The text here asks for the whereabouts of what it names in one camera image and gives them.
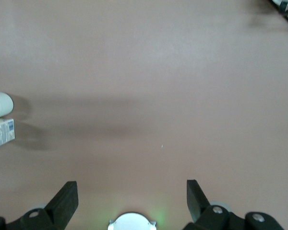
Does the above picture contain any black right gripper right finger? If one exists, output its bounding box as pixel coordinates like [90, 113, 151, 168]
[183, 179, 285, 230]

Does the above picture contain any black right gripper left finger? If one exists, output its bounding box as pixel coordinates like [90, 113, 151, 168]
[0, 181, 79, 230]

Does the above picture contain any blue white milk carton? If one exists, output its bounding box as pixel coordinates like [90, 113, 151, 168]
[0, 118, 16, 151]

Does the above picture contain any white grey ceramic mug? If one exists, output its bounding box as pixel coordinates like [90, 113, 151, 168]
[0, 92, 14, 121]

